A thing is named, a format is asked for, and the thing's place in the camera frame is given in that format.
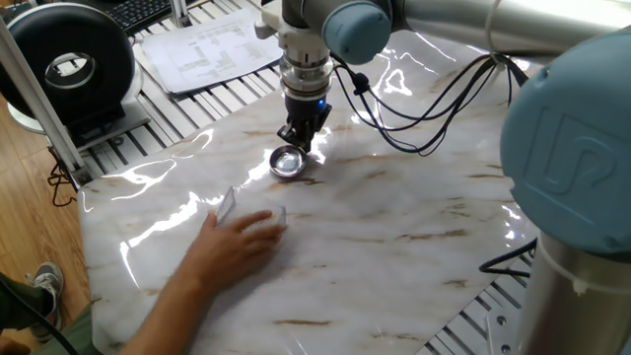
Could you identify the person's bare forearm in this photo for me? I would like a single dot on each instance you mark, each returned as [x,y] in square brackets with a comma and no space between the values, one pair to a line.
[167,320]

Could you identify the printed white paper sheets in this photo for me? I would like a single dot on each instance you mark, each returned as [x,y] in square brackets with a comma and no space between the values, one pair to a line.
[212,51]

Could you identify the small round metal plate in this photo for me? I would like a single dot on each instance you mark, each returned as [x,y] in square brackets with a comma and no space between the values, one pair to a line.
[288,162]

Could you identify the person's bare hand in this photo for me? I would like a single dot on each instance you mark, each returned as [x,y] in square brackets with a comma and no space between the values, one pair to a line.
[227,254]

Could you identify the black computer keyboard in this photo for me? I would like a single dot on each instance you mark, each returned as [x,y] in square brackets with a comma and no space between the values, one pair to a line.
[140,12]

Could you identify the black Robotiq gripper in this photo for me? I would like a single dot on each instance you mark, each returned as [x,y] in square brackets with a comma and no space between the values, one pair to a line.
[306,111]

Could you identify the short aluminium post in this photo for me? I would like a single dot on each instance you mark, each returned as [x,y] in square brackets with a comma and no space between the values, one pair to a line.
[180,12]

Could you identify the marble pattern vinyl sheet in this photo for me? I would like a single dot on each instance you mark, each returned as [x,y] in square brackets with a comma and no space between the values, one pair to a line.
[370,236]

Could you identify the long aluminium frame post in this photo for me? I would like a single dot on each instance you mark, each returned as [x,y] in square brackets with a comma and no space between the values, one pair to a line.
[42,106]

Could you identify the green trouser leg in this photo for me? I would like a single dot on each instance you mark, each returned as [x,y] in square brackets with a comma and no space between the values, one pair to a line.
[20,305]

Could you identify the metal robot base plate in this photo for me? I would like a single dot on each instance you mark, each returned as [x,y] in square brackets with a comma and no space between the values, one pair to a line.
[500,330]

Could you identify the grey sneaker shoe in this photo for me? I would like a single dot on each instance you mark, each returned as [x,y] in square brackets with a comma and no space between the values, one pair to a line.
[49,291]

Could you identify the silver blue UR5 robot arm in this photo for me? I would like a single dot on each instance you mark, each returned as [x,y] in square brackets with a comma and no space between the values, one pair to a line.
[567,148]

